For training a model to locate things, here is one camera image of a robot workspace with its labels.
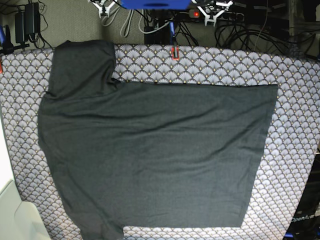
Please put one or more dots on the black clamp at left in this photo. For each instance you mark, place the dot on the black clamp at left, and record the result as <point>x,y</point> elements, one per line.
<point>6,46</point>

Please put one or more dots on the black OpenArm stand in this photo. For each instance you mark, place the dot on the black OpenArm stand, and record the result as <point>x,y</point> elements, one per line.
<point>305,224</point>

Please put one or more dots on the red and black clamp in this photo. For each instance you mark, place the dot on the red and black clamp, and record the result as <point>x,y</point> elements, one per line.
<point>175,52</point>

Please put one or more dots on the black power adapter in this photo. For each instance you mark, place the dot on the black power adapter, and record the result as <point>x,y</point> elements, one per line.
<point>27,23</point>

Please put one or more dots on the dark grey T-shirt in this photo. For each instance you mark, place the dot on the dark grey T-shirt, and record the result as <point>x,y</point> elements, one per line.
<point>148,155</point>

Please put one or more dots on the fan-patterned table cloth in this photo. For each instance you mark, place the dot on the fan-patterned table cloth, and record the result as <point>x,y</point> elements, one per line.
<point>289,152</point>

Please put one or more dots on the blue box overhead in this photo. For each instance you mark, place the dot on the blue box overhead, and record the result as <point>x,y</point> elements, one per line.
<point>156,4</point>

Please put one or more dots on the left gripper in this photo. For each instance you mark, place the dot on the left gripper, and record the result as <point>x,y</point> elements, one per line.
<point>212,9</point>

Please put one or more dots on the white plastic bin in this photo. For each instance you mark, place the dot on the white plastic bin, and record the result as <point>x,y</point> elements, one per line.
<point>19,220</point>

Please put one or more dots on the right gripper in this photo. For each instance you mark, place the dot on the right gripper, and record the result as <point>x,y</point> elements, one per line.
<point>104,7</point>

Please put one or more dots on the black power strip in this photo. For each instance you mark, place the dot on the black power strip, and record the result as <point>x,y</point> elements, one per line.
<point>225,16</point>

